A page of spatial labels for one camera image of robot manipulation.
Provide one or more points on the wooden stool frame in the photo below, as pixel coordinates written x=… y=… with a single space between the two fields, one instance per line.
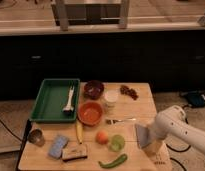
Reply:
x=90 y=12

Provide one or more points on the green plastic tray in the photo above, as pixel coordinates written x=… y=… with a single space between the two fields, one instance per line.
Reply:
x=52 y=98

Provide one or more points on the green apple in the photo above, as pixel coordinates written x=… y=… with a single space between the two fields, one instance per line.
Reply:
x=117 y=143

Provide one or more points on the yellow banana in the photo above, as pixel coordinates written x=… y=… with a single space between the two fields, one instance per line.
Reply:
x=79 y=131

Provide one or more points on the orange peach fruit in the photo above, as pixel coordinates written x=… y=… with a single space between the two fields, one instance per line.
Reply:
x=102 y=137

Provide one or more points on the blue sponge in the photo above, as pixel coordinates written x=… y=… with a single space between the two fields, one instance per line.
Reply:
x=58 y=144

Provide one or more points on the green chili pepper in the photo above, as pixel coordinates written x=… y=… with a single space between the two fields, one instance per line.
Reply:
x=118 y=161

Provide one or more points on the black device on floor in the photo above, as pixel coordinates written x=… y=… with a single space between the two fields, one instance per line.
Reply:
x=194 y=98

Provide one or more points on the small metal cup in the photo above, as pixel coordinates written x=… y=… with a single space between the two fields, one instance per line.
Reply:
x=36 y=137

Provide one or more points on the grey-blue towel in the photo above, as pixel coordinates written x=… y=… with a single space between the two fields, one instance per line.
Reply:
x=142 y=134

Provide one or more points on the silver fork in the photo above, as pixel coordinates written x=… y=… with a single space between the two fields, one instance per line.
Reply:
x=113 y=121

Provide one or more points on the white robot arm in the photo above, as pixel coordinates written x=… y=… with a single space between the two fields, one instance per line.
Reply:
x=172 y=121

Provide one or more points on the orange bowl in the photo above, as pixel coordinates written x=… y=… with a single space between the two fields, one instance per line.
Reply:
x=90 y=113

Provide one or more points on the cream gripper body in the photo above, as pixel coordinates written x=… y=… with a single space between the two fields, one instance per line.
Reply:
x=153 y=147

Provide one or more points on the white paper cup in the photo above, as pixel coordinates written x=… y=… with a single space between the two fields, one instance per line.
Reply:
x=111 y=97

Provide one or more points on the dark red bowl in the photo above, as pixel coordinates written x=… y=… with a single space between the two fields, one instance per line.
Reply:
x=93 y=89

